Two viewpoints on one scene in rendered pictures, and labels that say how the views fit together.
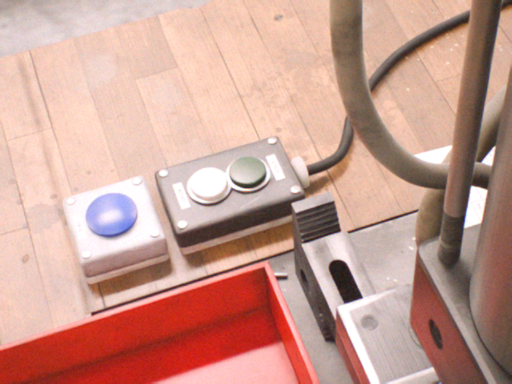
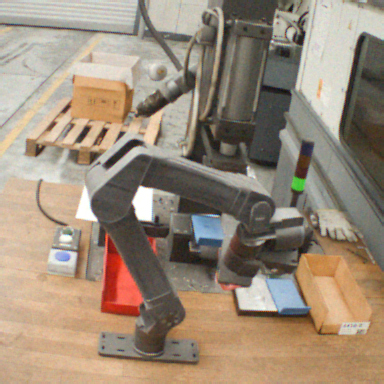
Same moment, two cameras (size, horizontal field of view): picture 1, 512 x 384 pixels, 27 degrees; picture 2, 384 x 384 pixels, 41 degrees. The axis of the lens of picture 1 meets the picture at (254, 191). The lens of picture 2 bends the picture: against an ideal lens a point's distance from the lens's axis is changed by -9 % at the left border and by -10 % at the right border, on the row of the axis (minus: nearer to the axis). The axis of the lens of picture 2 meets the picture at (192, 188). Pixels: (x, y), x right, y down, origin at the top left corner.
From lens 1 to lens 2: 1.13 m
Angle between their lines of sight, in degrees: 68
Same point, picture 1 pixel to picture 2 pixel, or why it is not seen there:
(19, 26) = not seen: outside the picture
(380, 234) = (95, 231)
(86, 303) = (81, 279)
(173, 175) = (56, 244)
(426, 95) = (56, 209)
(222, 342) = (112, 261)
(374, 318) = not seen: hidden behind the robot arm
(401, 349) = not seen: hidden behind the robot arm
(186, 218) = (73, 247)
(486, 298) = (238, 110)
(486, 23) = (231, 70)
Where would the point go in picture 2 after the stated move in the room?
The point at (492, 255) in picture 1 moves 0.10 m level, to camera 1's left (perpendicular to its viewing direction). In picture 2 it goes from (238, 101) to (235, 112)
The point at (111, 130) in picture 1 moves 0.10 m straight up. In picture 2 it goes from (19, 256) to (19, 220)
